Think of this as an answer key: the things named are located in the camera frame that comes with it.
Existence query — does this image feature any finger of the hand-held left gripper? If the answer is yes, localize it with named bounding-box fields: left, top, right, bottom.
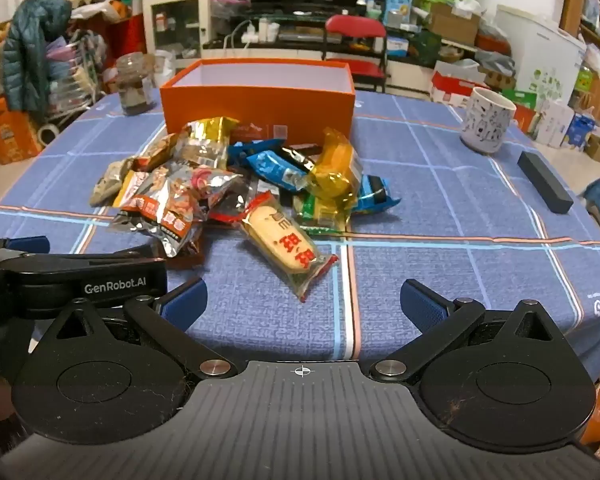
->
left=0, top=235, right=51, bottom=257

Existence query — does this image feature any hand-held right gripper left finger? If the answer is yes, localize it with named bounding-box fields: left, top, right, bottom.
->
left=45, top=277, right=238, bottom=380

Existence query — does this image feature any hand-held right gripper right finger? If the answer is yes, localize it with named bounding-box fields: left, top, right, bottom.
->
left=369, top=279, right=561, bottom=381

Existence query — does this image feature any orange printed foil packet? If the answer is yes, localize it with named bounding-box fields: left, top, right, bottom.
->
left=177, top=164, right=245, bottom=213
left=111, top=172, right=206, bottom=258

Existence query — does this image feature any grey snack packet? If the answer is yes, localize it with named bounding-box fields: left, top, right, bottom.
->
left=89, top=159, right=133, bottom=207

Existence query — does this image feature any clear rice cracker packet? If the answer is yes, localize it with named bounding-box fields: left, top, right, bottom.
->
left=239, top=191, right=340, bottom=304

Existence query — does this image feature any green snack packet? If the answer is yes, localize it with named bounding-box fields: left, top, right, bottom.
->
left=294, top=194, right=353, bottom=235

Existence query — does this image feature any brown red snack packet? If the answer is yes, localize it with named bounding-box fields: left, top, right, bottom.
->
left=132, top=132, right=193, bottom=173

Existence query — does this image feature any blue snack packet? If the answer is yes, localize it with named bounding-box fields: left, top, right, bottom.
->
left=246, top=151, right=312, bottom=192

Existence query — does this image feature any yellow clear snack packet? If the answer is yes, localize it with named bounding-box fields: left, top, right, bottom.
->
left=306, top=127, right=365, bottom=217

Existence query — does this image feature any yellow gold snack packet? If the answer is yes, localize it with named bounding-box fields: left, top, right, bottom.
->
left=186, top=116, right=240, bottom=156

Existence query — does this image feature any orange cardboard box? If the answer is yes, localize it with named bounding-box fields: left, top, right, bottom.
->
left=159, top=58, right=357, bottom=145

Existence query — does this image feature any blue plaid tablecloth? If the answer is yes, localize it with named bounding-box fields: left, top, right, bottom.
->
left=0, top=89, right=600, bottom=411

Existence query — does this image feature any orange printed bag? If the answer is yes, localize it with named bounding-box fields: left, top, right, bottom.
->
left=0, top=96, right=44, bottom=165

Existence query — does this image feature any metal laundry cart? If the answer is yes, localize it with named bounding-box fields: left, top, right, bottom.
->
left=44, top=30, right=107, bottom=127

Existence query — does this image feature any black rectangular box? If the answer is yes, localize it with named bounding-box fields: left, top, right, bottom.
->
left=517, top=150, right=575, bottom=216

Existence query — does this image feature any glass jar with brown contents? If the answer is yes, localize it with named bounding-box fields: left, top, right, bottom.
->
left=114, top=52, right=157, bottom=117

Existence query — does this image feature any teal puffer jacket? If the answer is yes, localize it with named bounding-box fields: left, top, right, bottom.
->
left=2, top=0, right=74, bottom=112

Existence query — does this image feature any white mug with black print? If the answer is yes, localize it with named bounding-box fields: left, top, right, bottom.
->
left=459, top=86, right=518, bottom=156

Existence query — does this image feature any red white carton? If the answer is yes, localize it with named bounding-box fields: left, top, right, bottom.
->
left=429, top=60, right=487, bottom=107

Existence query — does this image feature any orange green carton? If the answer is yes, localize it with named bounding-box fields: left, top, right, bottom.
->
left=501, top=87, right=539, bottom=112

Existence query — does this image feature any white blue carton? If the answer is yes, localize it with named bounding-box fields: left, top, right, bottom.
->
left=534, top=100, right=600, bottom=150

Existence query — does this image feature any dark green bag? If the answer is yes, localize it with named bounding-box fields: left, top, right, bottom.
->
left=409, top=30, right=442, bottom=69

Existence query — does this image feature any white glass door cabinet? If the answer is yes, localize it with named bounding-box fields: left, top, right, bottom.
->
left=142, top=0, right=211, bottom=59

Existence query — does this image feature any white chest freezer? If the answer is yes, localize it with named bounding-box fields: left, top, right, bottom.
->
left=494, top=4, right=587, bottom=107

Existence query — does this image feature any white television stand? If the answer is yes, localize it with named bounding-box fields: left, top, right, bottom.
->
left=202, top=4, right=431, bottom=63

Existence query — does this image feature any open cardboard box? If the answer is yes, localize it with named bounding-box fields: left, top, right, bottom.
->
left=426, top=2, right=482, bottom=47

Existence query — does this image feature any red folding chair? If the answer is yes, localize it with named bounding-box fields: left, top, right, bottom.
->
left=323, top=14, right=389, bottom=93

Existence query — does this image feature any blue white box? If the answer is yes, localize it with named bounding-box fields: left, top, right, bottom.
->
left=384, top=0, right=414, bottom=27

